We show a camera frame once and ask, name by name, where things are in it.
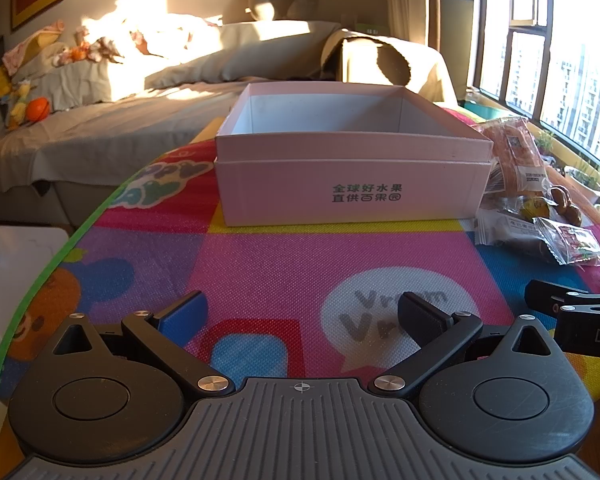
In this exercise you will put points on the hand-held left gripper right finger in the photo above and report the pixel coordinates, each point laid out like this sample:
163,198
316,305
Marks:
422,317

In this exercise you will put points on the grey long pillow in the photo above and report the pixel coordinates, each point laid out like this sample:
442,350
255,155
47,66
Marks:
240,55

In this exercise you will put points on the pile of small plush toys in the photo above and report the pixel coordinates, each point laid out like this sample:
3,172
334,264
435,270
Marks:
90,47

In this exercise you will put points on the colourful cartoon play mat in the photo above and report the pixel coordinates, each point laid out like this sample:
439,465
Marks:
280,280

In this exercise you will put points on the potted green plant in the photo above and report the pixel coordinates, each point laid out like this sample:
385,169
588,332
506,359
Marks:
585,180

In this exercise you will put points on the orange ball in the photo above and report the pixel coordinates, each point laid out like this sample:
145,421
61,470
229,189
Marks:
38,109

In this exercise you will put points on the brown glossy nuts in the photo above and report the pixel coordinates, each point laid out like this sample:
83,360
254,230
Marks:
565,202

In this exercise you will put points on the beige curtain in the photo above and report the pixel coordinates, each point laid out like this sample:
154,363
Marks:
425,10

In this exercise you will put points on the brown cloth on armrest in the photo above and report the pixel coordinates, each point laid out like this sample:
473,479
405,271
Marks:
380,60

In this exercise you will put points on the yellow plush toy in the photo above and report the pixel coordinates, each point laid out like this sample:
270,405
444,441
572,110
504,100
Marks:
10,95

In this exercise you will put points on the dark snack packet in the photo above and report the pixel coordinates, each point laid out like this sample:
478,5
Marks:
527,249

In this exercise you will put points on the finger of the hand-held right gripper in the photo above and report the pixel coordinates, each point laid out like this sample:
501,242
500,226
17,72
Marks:
550,292

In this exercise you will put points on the pink cloth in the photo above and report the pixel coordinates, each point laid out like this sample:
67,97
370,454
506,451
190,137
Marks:
30,45

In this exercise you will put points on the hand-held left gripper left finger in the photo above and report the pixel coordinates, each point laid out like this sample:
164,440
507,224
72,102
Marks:
186,312

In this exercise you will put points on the white snack packet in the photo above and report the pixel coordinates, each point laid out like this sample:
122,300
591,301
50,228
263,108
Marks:
505,225

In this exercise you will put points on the white cardboard box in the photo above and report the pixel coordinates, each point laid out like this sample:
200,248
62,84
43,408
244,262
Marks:
350,160

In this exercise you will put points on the window with dark frame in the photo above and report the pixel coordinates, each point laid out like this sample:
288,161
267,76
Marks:
555,50

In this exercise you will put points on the beige covered sofa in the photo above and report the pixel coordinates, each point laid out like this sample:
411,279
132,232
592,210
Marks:
130,110

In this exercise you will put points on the clear packet with red snack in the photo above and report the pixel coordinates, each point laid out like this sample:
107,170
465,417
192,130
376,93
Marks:
572,242

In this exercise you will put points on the orange bread packet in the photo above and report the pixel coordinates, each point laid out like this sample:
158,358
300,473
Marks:
515,155

